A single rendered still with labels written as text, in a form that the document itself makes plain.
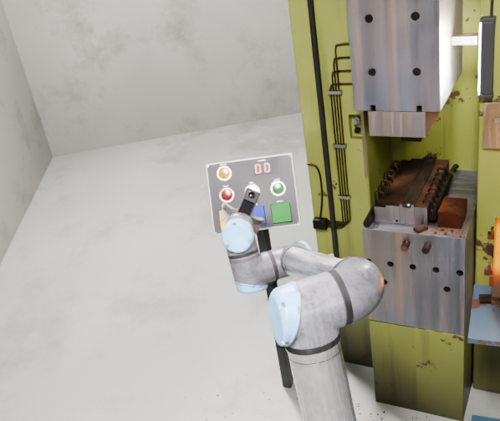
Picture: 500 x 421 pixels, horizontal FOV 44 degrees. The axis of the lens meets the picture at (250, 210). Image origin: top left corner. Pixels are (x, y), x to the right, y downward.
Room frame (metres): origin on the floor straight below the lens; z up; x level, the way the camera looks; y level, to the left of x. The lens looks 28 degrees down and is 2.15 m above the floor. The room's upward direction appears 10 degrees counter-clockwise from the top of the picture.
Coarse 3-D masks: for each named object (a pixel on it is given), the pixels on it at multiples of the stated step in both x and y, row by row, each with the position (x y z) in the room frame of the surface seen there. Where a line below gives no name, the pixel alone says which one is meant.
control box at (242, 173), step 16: (240, 160) 2.21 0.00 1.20; (256, 160) 2.20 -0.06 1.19; (272, 160) 2.19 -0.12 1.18; (288, 160) 2.18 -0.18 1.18; (208, 176) 2.20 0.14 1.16; (240, 176) 2.18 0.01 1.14; (256, 176) 2.17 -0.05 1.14; (272, 176) 2.16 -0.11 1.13; (288, 176) 2.15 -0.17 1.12; (240, 192) 2.15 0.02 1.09; (272, 192) 2.13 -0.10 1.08; (288, 192) 2.12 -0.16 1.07; (272, 224) 2.07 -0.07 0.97; (288, 224) 2.06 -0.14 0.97
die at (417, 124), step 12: (420, 108) 2.00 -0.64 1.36; (372, 120) 2.05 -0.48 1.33; (384, 120) 2.03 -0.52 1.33; (396, 120) 2.01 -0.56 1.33; (408, 120) 1.99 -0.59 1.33; (420, 120) 1.97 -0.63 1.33; (432, 120) 2.06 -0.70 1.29; (372, 132) 2.05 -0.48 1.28; (384, 132) 2.03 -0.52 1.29; (396, 132) 2.01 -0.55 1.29; (408, 132) 1.99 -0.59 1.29; (420, 132) 1.97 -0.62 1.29
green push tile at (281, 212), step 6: (276, 204) 2.10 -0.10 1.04; (282, 204) 2.10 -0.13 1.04; (288, 204) 2.09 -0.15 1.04; (276, 210) 2.09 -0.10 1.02; (282, 210) 2.08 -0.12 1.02; (288, 210) 2.08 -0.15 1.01; (276, 216) 2.08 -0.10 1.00; (282, 216) 2.07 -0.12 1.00; (288, 216) 2.07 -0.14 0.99; (276, 222) 2.07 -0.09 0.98; (282, 222) 2.06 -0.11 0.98
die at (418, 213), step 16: (416, 160) 2.37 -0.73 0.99; (448, 160) 2.31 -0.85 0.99; (400, 176) 2.27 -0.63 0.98; (432, 176) 2.20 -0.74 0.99; (384, 192) 2.16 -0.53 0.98; (400, 192) 2.12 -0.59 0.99; (432, 192) 2.07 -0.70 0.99; (384, 208) 2.04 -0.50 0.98; (400, 208) 2.01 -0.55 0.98; (416, 208) 1.98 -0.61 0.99; (416, 224) 1.98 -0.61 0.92
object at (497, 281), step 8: (496, 224) 1.75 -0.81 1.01; (496, 232) 1.70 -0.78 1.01; (496, 240) 1.66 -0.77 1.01; (496, 248) 1.61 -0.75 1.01; (496, 256) 1.57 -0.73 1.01; (496, 264) 1.53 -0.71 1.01; (496, 272) 1.49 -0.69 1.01; (496, 280) 1.45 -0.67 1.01; (496, 288) 1.41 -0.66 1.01; (496, 296) 1.38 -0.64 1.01; (496, 304) 1.38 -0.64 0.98
